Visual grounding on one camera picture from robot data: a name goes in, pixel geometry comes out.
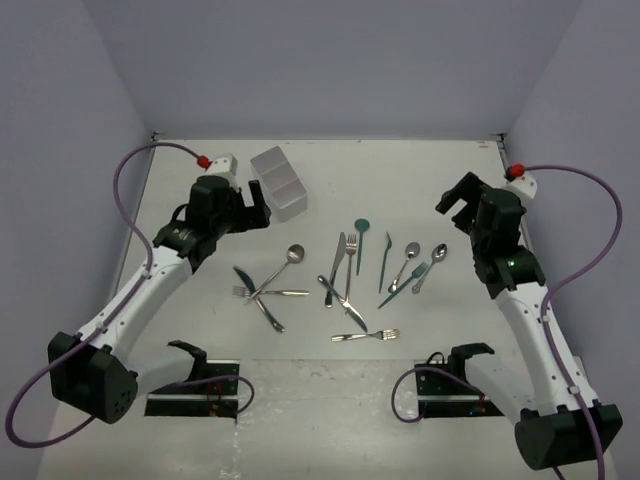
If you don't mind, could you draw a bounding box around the round metal ladle spoon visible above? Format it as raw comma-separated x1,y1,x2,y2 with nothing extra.
245,244,305,304

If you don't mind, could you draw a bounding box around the teal plastic fork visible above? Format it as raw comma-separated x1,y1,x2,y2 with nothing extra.
378,261,429,309

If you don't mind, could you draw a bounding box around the teal plastic knife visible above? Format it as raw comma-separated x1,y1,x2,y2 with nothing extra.
378,231,392,293

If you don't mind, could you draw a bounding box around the teal plastic spoon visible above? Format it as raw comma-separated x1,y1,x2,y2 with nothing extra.
354,218,370,275

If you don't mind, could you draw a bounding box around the crossing metal knife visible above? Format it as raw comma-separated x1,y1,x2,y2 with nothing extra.
317,275,368,333

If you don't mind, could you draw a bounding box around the metal fork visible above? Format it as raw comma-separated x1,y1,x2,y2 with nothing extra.
343,234,357,306
232,286,310,298
331,329,400,342

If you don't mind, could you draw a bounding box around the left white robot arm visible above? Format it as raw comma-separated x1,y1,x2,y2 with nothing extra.
48,175,271,424

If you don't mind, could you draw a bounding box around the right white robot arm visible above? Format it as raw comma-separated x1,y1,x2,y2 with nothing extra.
436,173,623,478

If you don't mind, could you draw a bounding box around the white three-compartment container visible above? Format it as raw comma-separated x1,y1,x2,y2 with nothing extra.
250,146,308,223

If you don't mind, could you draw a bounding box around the left metal knife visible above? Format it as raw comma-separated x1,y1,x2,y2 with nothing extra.
232,265,285,333

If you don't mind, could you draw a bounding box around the long upright metal knife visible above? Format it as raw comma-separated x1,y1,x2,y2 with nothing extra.
324,232,346,308

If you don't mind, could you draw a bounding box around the upright metal fork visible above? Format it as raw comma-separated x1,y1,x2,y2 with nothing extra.
343,234,357,306

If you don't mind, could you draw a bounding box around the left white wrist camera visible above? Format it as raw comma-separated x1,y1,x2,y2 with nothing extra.
207,154,238,177

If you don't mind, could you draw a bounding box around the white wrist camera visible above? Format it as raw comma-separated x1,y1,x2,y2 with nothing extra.
207,154,238,177
504,172,538,202

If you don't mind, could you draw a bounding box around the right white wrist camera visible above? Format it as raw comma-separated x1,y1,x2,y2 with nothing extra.
504,172,538,202

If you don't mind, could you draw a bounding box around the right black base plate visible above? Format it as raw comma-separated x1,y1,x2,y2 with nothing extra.
415,371,503,419

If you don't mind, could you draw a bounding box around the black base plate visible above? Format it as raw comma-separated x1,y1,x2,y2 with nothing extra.
144,379,239,419
415,371,503,419

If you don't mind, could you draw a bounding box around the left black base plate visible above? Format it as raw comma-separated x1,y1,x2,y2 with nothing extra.
144,379,239,419

